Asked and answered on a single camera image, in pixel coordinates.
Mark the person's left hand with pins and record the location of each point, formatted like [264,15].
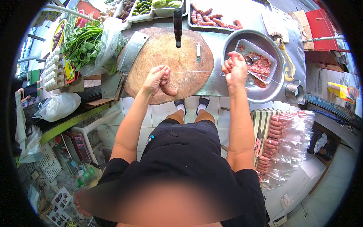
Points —
[153,81]

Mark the person's body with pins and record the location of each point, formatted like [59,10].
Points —
[181,159]

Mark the electric fan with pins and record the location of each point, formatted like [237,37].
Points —
[80,205]

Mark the black bag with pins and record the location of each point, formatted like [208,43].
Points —
[326,150]

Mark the white paper sheet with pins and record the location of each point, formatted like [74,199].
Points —
[275,27]

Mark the metal tray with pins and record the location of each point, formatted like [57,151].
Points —
[244,11]

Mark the person's right fingers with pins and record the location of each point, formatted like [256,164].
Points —
[234,58]

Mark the metal cup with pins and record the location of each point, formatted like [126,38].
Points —
[295,92]

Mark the person's legs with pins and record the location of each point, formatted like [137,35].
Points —
[202,113]

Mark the person's left fingers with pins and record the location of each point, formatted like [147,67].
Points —
[165,72]

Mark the photo menu sheets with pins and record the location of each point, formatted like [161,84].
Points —
[59,207]

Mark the pile of bagged sausages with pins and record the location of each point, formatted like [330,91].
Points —
[286,142]

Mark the row of red sausages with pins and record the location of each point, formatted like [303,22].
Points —
[208,20]

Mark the white freezer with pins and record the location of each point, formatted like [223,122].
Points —
[297,184]

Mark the raw sausage link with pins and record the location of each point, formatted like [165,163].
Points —
[169,90]

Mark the red box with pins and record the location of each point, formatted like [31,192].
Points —
[322,27]

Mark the yellow cloth strips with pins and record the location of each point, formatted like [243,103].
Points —
[289,63]

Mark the yellow packet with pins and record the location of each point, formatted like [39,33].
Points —
[68,69]

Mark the tray of green vegetables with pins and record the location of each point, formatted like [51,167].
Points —
[167,5]

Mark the metal tube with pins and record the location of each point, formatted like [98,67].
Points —
[323,39]

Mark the yellow box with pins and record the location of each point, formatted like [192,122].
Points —
[337,90]

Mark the pink tag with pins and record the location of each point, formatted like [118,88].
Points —
[257,147]

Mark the green leafy vegetables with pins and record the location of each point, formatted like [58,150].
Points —
[82,45]

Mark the plastic syringe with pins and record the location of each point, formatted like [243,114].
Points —
[198,51]

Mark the tray of limes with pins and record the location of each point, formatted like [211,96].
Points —
[141,10]

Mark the metal funnel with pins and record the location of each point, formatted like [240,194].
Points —
[250,59]

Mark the clear plastic bag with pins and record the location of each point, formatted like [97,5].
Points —
[106,42]

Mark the person's right hand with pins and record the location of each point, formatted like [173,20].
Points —
[235,72]

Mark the yellow bowl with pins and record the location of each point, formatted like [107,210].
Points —
[58,34]

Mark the steel cleaver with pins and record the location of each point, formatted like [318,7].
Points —
[132,54]

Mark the white price sign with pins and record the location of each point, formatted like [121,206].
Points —
[49,163]

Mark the large metal bowl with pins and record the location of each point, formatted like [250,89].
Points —
[263,93]

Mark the white plastic bag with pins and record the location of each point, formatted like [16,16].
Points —
[58,106]

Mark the stack of egg cartons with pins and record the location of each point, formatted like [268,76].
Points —
[52,69]

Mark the red weighing scale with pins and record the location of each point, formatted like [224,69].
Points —
[79,146]

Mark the green bottle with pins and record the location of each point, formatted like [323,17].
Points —
[85,176]

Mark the clear plastic meat container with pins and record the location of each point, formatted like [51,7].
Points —
[262,66]

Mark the round wooden cutting board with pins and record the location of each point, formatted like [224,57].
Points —
[184,79]

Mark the brown cardboard box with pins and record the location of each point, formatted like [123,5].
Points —
[305,28]

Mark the tray of dark produce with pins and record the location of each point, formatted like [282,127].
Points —
[124,11]

